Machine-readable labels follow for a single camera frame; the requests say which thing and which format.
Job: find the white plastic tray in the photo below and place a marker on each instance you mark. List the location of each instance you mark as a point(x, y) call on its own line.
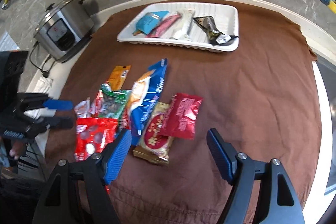
point(225, 16)

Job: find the green snack packet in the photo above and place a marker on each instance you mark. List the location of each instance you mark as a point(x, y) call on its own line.
point(109, 103)

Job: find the pink snack bar wrapper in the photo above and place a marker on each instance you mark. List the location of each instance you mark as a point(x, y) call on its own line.
point(160, 29)

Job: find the folded white cloth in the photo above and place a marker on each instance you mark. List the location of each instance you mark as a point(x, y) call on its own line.
point(43, 85)

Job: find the orange snack stick packet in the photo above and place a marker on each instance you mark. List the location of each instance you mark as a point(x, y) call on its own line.
point(118, 77)

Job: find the blue roll cake packet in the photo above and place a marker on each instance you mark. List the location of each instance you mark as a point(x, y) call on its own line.
point(145, 94)

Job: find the black snack packet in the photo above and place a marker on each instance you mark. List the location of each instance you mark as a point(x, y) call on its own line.
point(216, 37)

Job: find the stainless steel rice cooker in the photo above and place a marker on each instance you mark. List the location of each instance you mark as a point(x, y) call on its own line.
point(65, 29)

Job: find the dark red foil packet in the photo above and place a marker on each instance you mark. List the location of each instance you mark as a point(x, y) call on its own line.
point(180, 118)

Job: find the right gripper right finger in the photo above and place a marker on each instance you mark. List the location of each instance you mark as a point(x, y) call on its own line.
point(238, 172)

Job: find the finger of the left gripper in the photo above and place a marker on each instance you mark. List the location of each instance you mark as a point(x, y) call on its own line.
point(33, 101)
point(43, 124)

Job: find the light blue snack packet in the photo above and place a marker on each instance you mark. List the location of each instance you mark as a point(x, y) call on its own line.
point(149, 22)

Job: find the left hand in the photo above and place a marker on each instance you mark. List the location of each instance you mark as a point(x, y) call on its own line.
point(18, 149)

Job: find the red candy bag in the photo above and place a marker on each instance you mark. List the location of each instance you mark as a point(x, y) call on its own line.
point(92, 135)

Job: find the brown cloth mat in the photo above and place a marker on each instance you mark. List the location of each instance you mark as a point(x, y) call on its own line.
point(262, 98)

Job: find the white snack packet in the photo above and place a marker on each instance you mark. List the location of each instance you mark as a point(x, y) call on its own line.
point(182, 29)

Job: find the gold red snack packet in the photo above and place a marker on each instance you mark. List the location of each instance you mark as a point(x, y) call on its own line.
point(152, 146)

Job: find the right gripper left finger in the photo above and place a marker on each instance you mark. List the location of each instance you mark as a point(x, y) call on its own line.
point(99, 171)

